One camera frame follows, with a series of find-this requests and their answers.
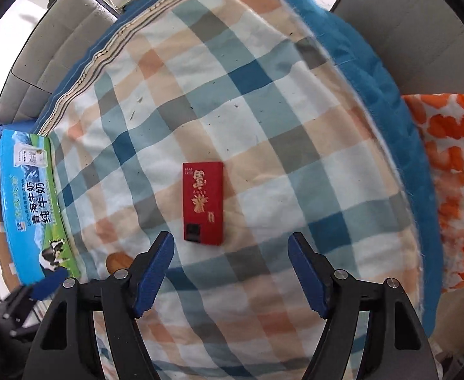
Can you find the grey round cushion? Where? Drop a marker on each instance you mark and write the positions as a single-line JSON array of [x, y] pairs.
[[420, 42]]

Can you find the plaid checkered cloth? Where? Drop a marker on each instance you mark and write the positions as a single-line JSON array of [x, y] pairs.
[[314, 137]]

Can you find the milk carton cardboard box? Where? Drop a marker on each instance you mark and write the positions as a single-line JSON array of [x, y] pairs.
[[33, 242]]

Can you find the grey quilted sofa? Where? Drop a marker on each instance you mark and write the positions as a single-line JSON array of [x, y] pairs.
[[60, 39]]

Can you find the red rectangular box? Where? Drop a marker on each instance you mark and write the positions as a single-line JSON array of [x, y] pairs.
[[202, 195]]

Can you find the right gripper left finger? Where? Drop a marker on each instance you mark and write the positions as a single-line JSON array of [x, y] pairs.
[[66, 344]]

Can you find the orange white patterned cloth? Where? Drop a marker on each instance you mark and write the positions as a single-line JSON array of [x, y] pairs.
[[440, 122]]

